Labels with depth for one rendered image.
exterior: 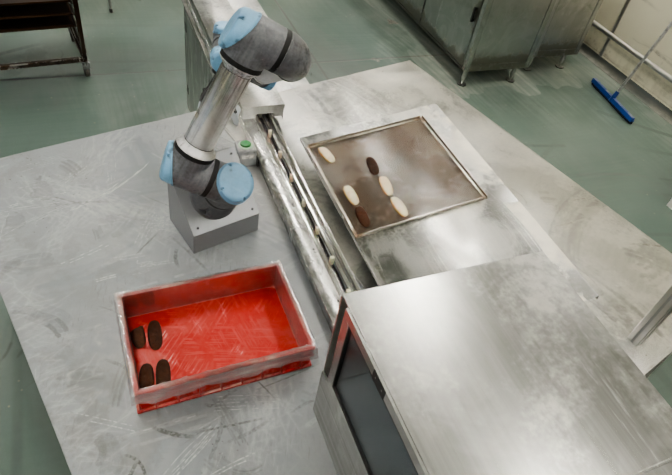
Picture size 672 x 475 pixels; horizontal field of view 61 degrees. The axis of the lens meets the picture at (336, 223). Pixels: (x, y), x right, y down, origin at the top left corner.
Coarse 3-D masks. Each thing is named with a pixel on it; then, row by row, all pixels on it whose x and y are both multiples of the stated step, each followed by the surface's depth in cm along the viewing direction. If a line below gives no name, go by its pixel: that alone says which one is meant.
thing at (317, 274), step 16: (192, 16) 297; (208, 48) 271; (256, 128) 229; (256, 144) 221; (272, 160) 216; (272, 176) 209; (272, 192) 205; (288, 192) 204; (288, 208) 198; (288, 224) 193; (304, 224) 194; (304, 240) 188; (304, 256) 183; (320, 272) 179; (320, 288) 175; (320, 304) 174; (336, 304) 171
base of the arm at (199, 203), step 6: (192, 198) 176; (198, 198) 174; (204, 198) 172; (192, 204) 178; (198, 204) 175; (204, 204) 174; (210, 204) 172; (198, 210) 177; (204, 210) 178; (210, 210) 175; (216, 210) 174; (222, 210) 175; (228, 210) 177; (204, 216) 178; (210, 216) 178; (216, 216) 178; (222, 216) 179
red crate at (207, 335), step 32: (128, 320) 161; (160, 320) 163; (192, 320) 164; (224, 320) 166; (256, 320) 167; (160, 352) 155; (192, 352) 157; (224, 352) 158; (256, 352) 160; (224, 384) 149
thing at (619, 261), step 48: (288, 96) 257; (336, 96) 263; (384, 96) 269; (432, 96) 276; (288, 144) 231; (480, 144) 252; (528, 192) 232; (576, 192) 237; (336, 240) 196; (576, 240) 215; (624, 240) 219; (624, 288) 200; (624, 336) 185
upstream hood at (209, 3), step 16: (192, 0) 290; (208, 0) 292; (224, 0) 295; (208, 16) 279; (224, 16) 282; (208, 32) 268; (256, 96) 235; (272, 96) 237; (240, 112) 233; (256, 112) 232; (272, 112) 235
